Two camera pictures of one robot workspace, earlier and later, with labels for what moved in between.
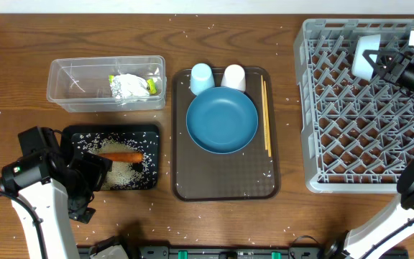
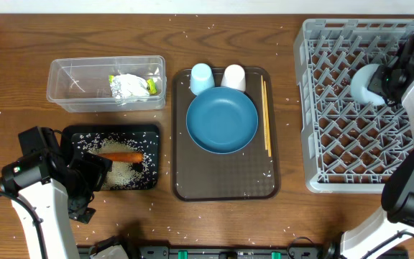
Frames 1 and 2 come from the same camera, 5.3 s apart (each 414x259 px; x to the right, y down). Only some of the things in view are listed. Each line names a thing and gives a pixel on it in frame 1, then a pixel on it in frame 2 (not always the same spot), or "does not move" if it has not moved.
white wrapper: (129, 85) does not move
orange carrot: (122, 157) does not move
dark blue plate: (222, 120) does not move
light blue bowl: (361, 65) to (360, 78)
